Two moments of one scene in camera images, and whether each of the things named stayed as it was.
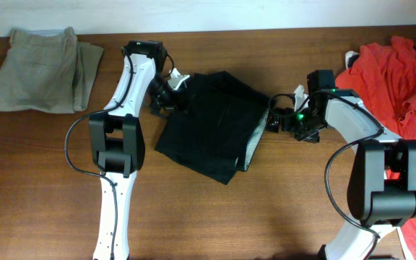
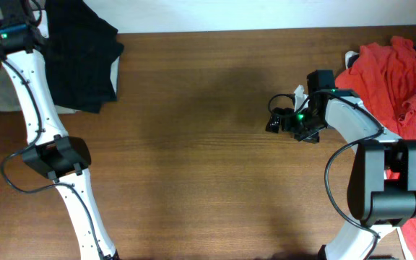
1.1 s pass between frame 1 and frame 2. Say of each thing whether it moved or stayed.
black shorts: moved
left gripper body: moved
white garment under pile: stayed
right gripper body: stayed
